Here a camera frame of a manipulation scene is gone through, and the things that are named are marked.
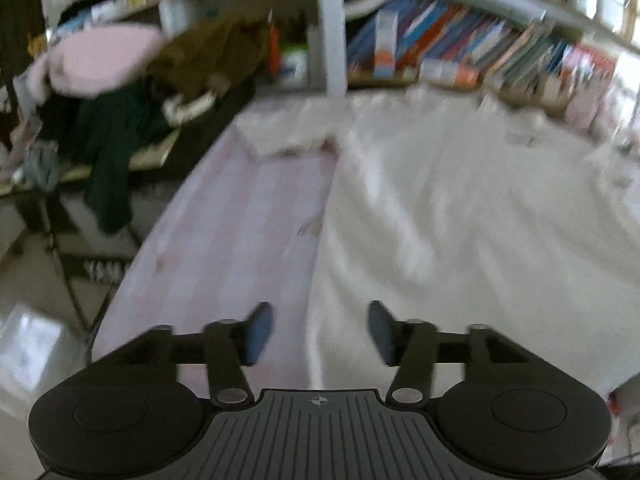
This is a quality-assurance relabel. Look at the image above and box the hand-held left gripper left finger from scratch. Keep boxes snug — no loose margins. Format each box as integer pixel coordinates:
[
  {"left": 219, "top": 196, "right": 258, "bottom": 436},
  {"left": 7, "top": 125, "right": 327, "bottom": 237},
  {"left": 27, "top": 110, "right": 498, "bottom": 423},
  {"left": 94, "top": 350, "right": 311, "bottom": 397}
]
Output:
[{"left": 92, "top": 301, "right": 275, "bottom": 408}]

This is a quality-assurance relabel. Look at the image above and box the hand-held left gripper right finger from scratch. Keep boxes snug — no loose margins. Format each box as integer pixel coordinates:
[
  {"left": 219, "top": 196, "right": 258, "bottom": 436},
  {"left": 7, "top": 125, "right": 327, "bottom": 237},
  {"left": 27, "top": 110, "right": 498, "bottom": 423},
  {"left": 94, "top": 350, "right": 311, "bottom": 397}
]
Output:
[{"left": 367, "top": 300, "right": 551, "bottom": 406}]

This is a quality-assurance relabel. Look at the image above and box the cream printed T-shirt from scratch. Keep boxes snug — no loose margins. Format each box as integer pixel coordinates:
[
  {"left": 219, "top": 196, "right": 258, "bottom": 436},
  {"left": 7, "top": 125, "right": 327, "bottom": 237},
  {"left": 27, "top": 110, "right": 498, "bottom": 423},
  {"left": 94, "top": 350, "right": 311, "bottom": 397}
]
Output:
[{"left": 235, "top": 87, "right": 640, "bottom": 396}]

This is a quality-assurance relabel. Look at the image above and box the pink checked cartoon desk mat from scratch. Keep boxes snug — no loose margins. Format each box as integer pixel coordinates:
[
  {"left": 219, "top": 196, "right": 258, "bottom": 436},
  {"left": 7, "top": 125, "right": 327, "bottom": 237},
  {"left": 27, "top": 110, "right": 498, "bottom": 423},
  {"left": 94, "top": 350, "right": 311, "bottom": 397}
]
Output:
[{"left": 90, "top": 95, "right": 640, "bottom": 411}]

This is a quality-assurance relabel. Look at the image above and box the dark green cloth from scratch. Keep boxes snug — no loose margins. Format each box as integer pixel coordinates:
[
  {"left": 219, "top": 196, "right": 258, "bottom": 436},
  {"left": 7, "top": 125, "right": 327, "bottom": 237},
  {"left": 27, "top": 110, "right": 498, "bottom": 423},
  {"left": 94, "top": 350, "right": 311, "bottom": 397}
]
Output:
[{"left": 40, "top": 80, "right": 181, "bottom": 233}]

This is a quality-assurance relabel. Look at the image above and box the white wristwatch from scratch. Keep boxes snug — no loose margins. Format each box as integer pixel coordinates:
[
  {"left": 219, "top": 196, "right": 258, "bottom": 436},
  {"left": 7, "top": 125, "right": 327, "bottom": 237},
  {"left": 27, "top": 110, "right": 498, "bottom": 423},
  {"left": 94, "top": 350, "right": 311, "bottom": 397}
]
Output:
[{"left": 162, "top": 91, "right": 217, "bottom": 122}]

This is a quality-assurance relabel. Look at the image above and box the black side table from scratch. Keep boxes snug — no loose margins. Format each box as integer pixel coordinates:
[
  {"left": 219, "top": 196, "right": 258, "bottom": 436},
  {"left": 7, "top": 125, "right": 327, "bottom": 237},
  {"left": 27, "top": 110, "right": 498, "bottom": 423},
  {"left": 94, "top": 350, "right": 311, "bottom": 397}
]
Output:
[{"left": 0, "top": 80, "right": 256, "bottom": 331}]

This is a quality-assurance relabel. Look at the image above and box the flat white orange box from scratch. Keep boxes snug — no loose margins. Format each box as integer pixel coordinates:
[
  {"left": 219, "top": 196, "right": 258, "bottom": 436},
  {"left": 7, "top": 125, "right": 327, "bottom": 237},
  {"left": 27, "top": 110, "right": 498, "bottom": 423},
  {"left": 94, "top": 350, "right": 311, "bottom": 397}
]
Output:
[{"left": 419, "top": 57, "right": 481, "bottom": 88}]

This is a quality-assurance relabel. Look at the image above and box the white tub green lid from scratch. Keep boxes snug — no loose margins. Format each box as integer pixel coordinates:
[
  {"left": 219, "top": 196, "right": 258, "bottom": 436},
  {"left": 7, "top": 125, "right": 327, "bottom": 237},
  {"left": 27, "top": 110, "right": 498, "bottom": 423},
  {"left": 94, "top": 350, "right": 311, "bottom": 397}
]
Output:
[{"left": 280, "top": 45, "right": 309, "bottom": 83}]

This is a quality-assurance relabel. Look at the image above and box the small grey cloth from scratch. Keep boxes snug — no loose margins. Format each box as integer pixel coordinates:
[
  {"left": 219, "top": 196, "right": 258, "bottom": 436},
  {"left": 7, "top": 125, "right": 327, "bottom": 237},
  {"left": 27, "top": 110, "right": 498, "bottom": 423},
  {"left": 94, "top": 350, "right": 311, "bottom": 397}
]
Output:
[{"left": 22, "top": 142, "right": 62, "bottom": 191}]

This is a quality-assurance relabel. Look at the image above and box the brown cloth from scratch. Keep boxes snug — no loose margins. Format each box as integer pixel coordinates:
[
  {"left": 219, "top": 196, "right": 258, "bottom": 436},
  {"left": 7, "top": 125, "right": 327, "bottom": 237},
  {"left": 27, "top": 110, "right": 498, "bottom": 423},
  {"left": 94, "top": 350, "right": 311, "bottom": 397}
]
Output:
[{"left": 147, "top": 15, "right": 273, "bottom": 101}]

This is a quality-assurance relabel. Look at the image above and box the orange red bottle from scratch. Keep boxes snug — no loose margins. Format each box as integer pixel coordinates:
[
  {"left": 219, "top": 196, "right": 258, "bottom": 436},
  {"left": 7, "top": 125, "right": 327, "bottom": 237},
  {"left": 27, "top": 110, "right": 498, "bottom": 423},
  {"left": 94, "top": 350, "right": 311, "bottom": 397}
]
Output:
[{"left": 269, "top": 25, "right": 282, "bottom": 73}]

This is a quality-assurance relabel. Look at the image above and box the tall white orange box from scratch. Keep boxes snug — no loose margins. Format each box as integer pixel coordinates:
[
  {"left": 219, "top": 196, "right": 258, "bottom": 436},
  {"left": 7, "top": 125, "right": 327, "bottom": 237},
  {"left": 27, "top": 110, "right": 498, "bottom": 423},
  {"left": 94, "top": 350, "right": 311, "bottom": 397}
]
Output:
[{"left": 372, "top": 10, "right": 401, "bottom": 78}]

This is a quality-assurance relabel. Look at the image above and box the white metal bookshelf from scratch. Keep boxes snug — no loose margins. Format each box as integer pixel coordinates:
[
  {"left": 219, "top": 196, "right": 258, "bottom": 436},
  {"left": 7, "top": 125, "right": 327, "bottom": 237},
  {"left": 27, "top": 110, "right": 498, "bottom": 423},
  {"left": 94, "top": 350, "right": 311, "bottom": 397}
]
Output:
[{"left": 115, "top": 0, "right": 640, "bottom": 111}]

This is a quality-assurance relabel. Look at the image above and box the row of colourful books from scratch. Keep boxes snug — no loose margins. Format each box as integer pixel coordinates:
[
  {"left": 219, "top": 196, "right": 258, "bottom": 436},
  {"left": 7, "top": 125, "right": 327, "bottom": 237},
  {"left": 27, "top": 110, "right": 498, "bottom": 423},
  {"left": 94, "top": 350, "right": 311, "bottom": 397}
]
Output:
[{"left": 345, "top": 0, "right": 621, "bottom": 126}]

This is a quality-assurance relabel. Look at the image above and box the pink cloth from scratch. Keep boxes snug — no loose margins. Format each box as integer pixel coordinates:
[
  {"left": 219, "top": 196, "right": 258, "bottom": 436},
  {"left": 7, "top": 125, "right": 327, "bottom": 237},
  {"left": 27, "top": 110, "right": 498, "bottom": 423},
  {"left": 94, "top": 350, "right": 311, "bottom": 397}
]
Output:
[{"left": 25, "top": 25, "right": 166, "bottom": 98}]

